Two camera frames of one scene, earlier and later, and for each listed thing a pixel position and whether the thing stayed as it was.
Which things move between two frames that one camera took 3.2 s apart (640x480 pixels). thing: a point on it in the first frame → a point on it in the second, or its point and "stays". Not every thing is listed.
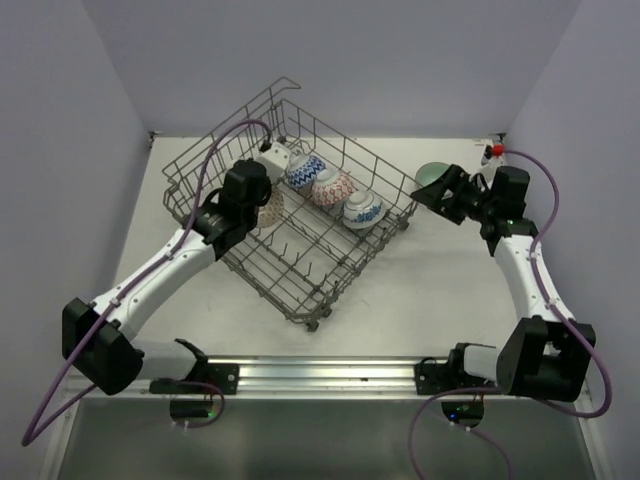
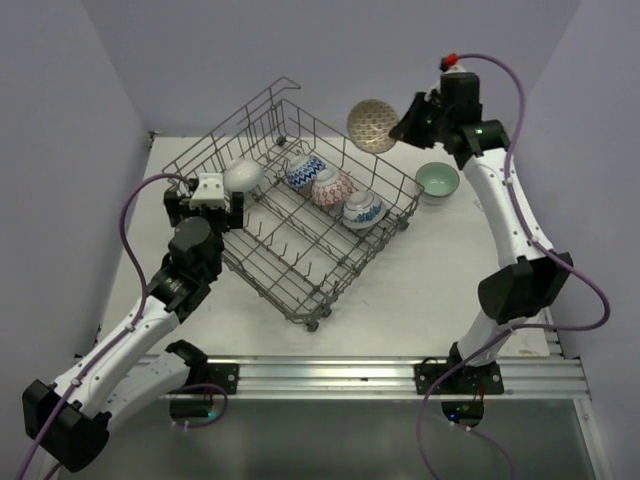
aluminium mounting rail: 361,378 stays
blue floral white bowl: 363,210 stays
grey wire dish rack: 332,212 stays
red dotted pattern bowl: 269,213 → 369,124
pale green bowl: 430,172 stays
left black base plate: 226,375 stays
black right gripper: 456,180 → 405,129
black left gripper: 266,186 → 177,208
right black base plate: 430,378 stays
